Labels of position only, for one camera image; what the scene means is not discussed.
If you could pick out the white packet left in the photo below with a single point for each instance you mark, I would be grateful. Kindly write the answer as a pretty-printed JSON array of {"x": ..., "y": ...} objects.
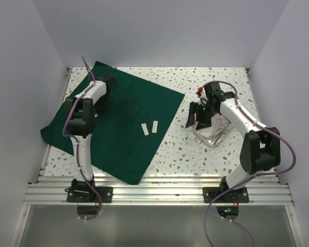
[{"x": 145, "y": 129}]

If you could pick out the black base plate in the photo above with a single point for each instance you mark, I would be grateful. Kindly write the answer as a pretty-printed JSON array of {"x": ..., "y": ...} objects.
[
  {"x": 103, "y": 195},
  {"x": 234, "y": 196}
]

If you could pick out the steel surgical scissors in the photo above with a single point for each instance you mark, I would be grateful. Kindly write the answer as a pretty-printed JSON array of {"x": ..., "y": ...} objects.
[{"x": 223, "y": 132}]

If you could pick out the stainless steel tray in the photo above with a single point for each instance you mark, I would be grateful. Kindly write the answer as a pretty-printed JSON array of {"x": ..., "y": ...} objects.
[{"x": 203, "y": 134}]

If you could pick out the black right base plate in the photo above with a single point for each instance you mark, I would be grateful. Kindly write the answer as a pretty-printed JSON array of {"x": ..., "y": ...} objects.
[{"x": 234, "y": 196}]

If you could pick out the dark green surgical cloth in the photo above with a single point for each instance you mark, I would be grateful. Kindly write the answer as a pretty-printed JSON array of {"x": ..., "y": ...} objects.
[{"x": 118, "y": 144}]

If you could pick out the aluminium rail frame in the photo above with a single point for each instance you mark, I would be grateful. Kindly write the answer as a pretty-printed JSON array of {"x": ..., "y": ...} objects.
[{"x": 166, "y": 208}]

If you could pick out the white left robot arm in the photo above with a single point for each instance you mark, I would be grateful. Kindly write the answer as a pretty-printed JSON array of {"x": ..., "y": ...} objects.
[{"x": 79, "y": 127}]

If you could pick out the white packet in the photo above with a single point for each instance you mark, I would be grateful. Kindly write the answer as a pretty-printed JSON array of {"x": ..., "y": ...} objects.
[
  {"x": 155, "y": 126},
  {"x": 145, "y": 129}
]

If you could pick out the steel forceps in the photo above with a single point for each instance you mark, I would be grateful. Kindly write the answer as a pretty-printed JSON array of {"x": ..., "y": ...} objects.
[
  {"x": 216, "y": 129},
  {"x": 225, "y": 125}
]

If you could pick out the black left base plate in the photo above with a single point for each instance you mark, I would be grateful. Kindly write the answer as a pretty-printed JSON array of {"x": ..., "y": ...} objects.
[{"x": 103, "y": 195}]

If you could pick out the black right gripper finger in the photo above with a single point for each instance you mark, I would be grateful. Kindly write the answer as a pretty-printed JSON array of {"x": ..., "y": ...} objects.
[
  {"x": 191, "y": 114},
  {"x": 204, "y": 121}
]

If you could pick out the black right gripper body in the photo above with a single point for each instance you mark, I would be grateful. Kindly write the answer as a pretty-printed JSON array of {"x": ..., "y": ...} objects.
[{"x": 211, "y": 112}]

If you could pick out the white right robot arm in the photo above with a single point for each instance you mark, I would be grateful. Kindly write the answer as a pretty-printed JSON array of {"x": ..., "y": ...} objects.
[{"x": 260, "y": 149}]

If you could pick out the white packet right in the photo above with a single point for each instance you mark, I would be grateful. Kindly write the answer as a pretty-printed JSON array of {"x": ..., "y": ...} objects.
[{"x": 155, "y": 126}]

